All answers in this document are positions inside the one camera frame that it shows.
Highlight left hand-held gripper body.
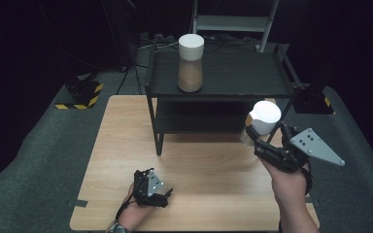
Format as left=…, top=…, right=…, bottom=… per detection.
left=132, top=168, right=170, bottom=209

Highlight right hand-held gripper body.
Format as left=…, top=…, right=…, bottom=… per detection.
left=254, top=127, right=346, bottom=174

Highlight white cup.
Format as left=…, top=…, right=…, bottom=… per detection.
left=240, top=100, right=283, bottom=148

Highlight black two-tier shelf rack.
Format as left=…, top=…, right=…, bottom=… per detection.
left=144, top=43, right=310, bottom=156

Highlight clear jar with brown powder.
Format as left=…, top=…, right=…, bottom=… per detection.
left=177, top=33, right=205, bottom=93

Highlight person's right hand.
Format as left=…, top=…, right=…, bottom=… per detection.
left=259, top=157, right=311, bottom=208

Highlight yellow-black striped stand base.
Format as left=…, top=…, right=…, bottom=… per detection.
left=292, top=84, right=335, bottom=116
left=54, top=75, right=105, bottom=111

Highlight silver wristwatch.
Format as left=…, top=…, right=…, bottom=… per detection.
left=105, top=218, right=132, bottom=233

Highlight grey metal stand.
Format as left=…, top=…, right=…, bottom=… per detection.
left=191, top=0, right=280, bottom=53

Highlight black wrist strap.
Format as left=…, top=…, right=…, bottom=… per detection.
left=300, top=165, right=314, bottom=196
left=115, top=193, right=138, bottom=221

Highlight bundle of cables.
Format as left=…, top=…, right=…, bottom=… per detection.
left=136, top=31, right=180, bottom=51

